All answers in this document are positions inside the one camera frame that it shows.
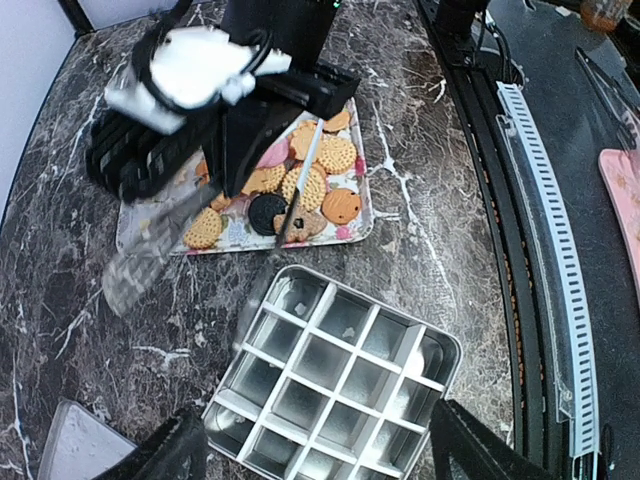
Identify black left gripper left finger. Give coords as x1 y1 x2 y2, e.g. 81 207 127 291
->
97 407 207 480

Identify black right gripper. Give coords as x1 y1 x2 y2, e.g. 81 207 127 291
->
202 62 360 198

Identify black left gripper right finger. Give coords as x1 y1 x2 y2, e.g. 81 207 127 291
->
430 399 553 480

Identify silver divided cookie tin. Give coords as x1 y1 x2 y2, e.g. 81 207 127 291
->
203 265 462 479

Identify silver metal tongs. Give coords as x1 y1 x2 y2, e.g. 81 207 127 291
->
101 117 326 317

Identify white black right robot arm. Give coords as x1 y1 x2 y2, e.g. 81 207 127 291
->
203 1 360 198

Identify black chocolate sandwich cookie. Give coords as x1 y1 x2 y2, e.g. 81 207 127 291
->
247 193 287 236

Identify floral cookie tray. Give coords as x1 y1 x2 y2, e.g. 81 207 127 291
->
116 99 374 255

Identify silver tin lid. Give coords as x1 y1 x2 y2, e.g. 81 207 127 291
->
37 399 136 480

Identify brown flower jam cookie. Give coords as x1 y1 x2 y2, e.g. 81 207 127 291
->
285 209 327 243

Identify orange chip cookie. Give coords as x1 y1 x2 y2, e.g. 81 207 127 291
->
321 188 362 225

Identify pink tray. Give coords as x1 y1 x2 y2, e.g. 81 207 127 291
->
598 149 639 288

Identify white slotted cable duct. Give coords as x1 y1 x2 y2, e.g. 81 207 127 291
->
497 82 600 458

